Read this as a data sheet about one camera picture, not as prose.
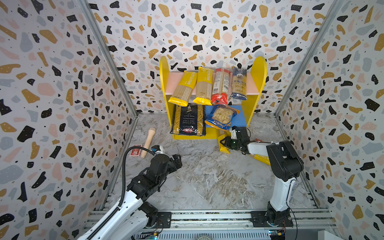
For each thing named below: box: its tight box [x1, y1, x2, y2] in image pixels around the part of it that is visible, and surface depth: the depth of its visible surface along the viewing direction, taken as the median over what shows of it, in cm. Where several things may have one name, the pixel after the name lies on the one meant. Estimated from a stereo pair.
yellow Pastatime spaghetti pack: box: [168, 70, 198, 107], surface depth 75 cm
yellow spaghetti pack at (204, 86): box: [193, 67, 214, 106], surface depth 76 cm
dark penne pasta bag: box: [170, 104, 207, 137], surface depth 94 cm
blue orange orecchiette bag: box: [204, 104, 241, 132], surface depth 95 cm
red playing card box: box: [130, 144, 142, 157], surface depth 99 cm
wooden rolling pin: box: [140, 127, 156, 159], surface depth 108 cm
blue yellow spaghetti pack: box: [231, 67, 248, 100], surface depth 78 cm
